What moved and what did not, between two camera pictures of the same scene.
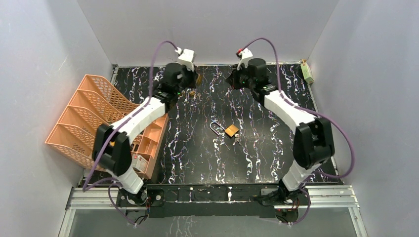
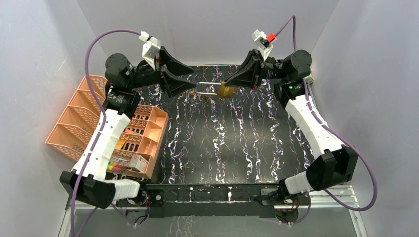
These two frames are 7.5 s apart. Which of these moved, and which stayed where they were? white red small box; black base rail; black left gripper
Moved: black left gripper
Stayed: white red small box; black base rail
